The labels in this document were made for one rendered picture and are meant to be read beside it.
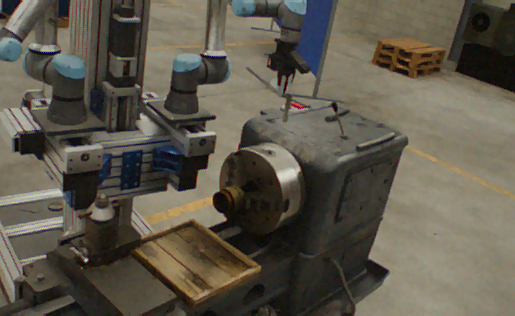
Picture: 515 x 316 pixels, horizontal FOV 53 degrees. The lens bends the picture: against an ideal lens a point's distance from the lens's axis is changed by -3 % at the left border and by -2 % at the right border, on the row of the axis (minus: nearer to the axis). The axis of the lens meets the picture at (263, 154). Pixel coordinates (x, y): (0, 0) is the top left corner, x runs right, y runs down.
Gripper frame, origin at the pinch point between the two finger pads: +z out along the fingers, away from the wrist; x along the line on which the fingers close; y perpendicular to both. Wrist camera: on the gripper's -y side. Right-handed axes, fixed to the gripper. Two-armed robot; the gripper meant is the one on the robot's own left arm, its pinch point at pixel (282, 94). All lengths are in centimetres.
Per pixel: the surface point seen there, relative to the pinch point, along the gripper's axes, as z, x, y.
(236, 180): 24.2, 29.8, -9.7
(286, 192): 23.0, 22.5, -25.9
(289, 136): 12.6, 4.2, -9.8
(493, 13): 15, -846, 189
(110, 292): 41, 85, -18
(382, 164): 22, -30, -34
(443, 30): 88, -989, 326
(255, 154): 15.0, 23.9, -11.1
